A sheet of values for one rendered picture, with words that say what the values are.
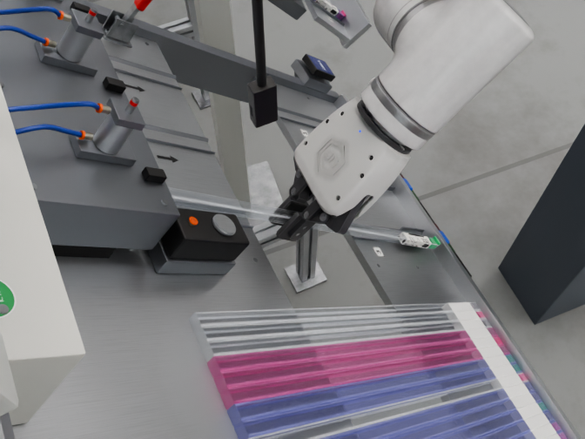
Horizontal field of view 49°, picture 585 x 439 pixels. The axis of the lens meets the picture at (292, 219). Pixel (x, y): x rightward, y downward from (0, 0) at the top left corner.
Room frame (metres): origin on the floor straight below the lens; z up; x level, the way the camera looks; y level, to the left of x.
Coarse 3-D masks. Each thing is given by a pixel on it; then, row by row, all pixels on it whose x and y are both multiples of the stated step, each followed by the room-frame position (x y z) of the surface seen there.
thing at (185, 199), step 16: (176, 192) 0.34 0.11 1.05; (192, 192) 0.35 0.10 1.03; (192, 208) 0.34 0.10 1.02; (208, 208) 0.35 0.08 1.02; (224, 208) 0.35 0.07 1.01; (240, 208) 0.36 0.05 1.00; (256, 208) 0.37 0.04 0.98; (272, 208) 0.38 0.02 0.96; (320, 224) 0.39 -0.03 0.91; (352, 224) 0.41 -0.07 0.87; (384, 240) 0.42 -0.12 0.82; (400, 240) 0.43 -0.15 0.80; (432, 240) 0.46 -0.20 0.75
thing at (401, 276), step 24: (288, 96) 0.68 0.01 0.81; (312, 96) 0.73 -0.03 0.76; (288, 120) 0.61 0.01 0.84; (312, 120) 0.65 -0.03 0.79; (384, 192) 0.55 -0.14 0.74; (336, 216) 0.44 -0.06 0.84; (360, 216) 0.46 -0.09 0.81; (384, 216) 0.49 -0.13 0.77; (408, 216) 0.52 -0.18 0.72; (360, 240) 0.41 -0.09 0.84; (360, 264) 0.37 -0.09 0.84; (384, 264) 0.38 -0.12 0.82; (408, 264) 0.40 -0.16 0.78; (432, 264) 0.43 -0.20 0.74; (384, 288) 0.34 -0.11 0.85; (408, 288) 0.35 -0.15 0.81; (432, 288) 0.37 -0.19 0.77; (456, 288) 0.40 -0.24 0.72
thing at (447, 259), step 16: (400, 176) 0.59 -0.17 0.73; (400, 192) 0.56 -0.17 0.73; (416, 208) 0.52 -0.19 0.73; (416, 224) 0.50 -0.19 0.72; (432, 224) 0.50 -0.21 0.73; (448, 256) 0.44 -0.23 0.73; (448, 272) 0.42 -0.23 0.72; (464, 272) 0.42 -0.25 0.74; (464, 288) 0.39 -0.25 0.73; (480, 304) 0.37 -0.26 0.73; (496, 320) 0.34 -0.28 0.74; (512, 352) 0.30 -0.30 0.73; (528, 368) 0.27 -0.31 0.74; (544, 384) 0.25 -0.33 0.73; (544, 400) 0.23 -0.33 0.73; (560, 416) 0.21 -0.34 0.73; (576, 432) 0.19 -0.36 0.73
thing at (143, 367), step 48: (144, 48) 0.60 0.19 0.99; (144, 96) 0.50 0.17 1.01; (192, 144) 0.45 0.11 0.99; (96, 288) 0.21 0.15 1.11; (144, 288) 0.23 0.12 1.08; (192, 288) 0.24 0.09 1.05; (240, 288) 0.26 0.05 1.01; (96, 336) 0.17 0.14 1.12; (144, 336) 0.18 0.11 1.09; (192, 336) 0.19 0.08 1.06; (96, 384) 0.13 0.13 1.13; (144, 384) 0.14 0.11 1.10; (192, 384) 0.15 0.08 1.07; (48, 432) 0.09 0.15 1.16; (96, 432) 0.10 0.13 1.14; (144, 432) 0.10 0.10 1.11; (192, 432) 0.11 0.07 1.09
